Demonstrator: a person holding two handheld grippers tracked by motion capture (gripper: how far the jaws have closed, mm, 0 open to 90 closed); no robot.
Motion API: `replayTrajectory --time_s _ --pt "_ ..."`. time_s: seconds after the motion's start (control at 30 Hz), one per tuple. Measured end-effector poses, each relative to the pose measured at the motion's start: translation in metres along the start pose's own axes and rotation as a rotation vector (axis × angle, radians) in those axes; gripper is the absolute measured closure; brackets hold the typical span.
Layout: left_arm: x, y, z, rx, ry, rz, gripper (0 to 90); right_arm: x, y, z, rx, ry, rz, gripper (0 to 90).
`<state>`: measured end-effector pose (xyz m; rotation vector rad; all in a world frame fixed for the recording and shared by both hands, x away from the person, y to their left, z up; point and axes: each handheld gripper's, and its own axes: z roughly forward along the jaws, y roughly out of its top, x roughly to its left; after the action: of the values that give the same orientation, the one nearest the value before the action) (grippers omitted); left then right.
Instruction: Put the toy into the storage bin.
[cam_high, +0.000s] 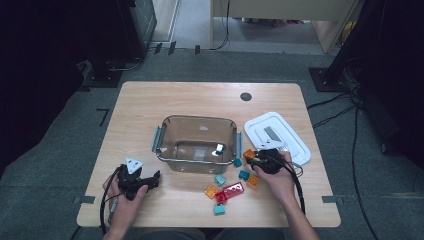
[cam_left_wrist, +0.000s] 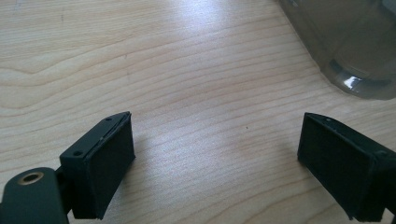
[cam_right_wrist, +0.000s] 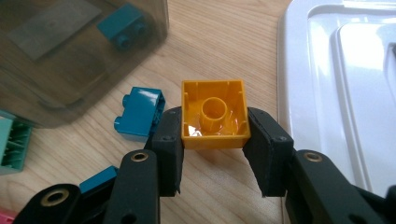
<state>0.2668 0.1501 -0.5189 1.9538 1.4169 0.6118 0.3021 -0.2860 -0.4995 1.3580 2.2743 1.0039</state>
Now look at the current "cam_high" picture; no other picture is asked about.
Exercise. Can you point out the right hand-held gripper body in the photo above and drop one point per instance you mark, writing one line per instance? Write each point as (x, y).
(271, 161)

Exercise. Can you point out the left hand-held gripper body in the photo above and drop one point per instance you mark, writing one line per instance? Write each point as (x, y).
(128, 180)

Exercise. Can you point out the white container lid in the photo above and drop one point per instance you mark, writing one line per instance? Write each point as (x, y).
(295, 143)

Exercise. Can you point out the red long toy brick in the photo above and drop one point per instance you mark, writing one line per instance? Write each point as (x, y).
(234, 189)

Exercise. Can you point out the light teal toy brick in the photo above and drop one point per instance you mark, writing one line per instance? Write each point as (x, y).
(220, 180)
(219, 209)

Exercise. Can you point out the red square toy brick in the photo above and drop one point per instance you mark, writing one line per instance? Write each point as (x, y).
(221, 197)

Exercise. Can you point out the clear plastic storage container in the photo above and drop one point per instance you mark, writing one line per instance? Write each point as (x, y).
(186, 133)

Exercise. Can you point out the person's right hand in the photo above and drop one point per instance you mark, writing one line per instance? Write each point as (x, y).
(283, 186)

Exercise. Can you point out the person's left hand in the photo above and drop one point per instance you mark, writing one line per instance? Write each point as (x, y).
(125, 208)

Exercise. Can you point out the grey tape strip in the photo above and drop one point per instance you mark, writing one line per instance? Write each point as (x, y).
(83, 199)

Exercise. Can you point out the round grey table grommet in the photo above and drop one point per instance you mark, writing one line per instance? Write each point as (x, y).
(246, 96)

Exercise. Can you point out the black tape corner mark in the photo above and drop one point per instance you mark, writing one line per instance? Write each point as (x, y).
(104, 115)

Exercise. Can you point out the black stand base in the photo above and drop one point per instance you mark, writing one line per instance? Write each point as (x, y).
(103, 77)

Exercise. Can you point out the black tape strip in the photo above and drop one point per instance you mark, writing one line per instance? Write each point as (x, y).
(197, 49)
(172, 47)
(157, 48)

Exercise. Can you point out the black metal stand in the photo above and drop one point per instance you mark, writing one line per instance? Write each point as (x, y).
(346, 50)

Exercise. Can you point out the dark curtain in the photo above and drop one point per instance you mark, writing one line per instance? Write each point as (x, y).
(400, 66)
(40, 66)

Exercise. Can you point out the light wooden desk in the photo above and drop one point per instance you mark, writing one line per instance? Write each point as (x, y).
(283, 8)

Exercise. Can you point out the dark cabinet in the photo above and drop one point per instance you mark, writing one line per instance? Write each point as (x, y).
(146, 23)

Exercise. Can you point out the yellow object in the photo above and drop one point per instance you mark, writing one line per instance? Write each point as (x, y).
(348, 30)

